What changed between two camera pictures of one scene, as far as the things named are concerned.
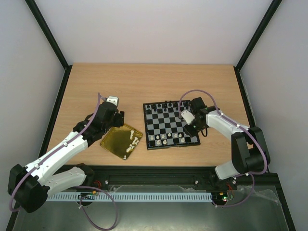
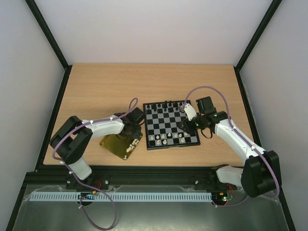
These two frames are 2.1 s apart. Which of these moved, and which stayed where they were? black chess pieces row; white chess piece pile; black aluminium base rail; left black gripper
Moved: left black gripper
Stayed: black aluminium base rail; black chess pieces row; white chess piece pile
